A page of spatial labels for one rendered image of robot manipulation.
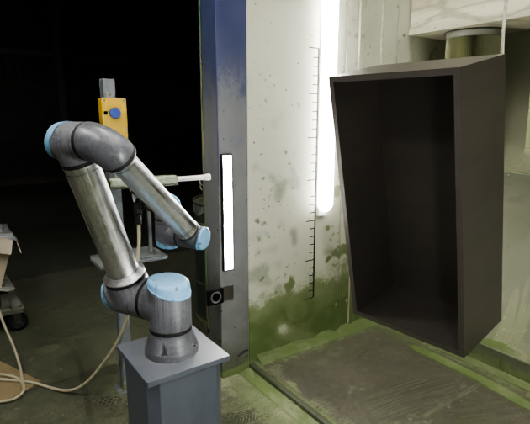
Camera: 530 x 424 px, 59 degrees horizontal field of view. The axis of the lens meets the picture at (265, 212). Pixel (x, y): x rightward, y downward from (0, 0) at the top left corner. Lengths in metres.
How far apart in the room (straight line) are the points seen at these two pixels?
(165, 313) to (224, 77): 1.28
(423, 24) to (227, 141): 1.55
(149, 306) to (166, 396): 0.30
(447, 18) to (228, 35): 1.41
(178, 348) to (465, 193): 1.19
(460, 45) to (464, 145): 1.45
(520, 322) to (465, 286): 1.02
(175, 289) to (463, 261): 1.12
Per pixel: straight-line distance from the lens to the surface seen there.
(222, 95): 2.45
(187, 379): 1.71
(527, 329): 3.05
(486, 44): 3.26
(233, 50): 2.50
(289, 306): 2.94
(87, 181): 1.56
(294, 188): 2.75
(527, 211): 3.31
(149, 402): 1.72
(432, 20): 3.32
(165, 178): 2.19
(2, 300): 3.72
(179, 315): 1.67
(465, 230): 1.98
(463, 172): 1.89
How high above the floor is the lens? 1.48
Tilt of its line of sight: 12 degrees down
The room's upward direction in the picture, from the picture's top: straight up
